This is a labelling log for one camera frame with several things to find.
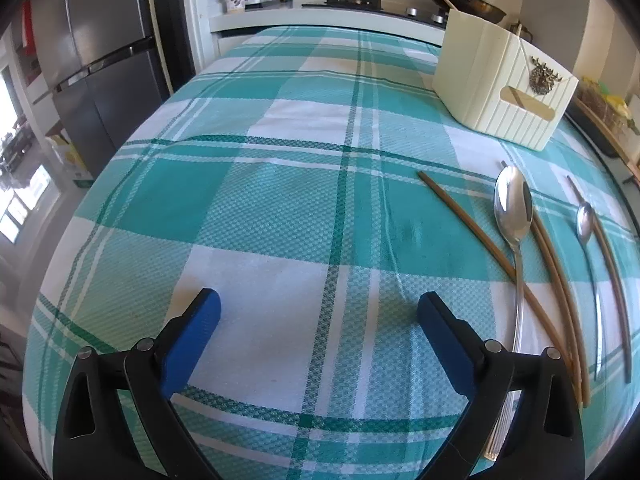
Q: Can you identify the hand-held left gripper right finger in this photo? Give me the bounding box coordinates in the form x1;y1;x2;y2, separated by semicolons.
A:
417;291;586;480

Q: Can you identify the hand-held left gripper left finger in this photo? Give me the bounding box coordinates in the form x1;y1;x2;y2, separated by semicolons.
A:
52;287;223;480

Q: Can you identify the large silver spoon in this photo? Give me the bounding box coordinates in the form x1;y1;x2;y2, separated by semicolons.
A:
484;166;534;461

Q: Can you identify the cream utensil holder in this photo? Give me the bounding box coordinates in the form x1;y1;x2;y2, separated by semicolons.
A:
432;8;580;152

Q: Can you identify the small silver spoon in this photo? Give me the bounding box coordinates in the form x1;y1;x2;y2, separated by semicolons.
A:
576;202;602;380

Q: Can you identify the green checked tablecloth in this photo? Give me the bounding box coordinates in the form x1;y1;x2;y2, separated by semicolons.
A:
22;25;640;480

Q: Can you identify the yellow white cardboard box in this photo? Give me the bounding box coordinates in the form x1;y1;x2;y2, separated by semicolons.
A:
45;130;96;191

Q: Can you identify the wooden cutting board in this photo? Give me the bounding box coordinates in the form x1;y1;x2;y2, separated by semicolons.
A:
570;94;640;181

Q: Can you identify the grey refrigerator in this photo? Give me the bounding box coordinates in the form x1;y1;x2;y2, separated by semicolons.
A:
22;0;173;176

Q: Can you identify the black gas stove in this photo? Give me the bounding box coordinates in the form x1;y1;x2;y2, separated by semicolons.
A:
301;0;451;26

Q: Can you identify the wire basket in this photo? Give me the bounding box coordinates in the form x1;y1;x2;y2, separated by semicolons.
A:
575;77;640;136

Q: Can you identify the red wall hanging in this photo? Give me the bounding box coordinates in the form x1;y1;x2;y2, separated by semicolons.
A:
20;0;36;51

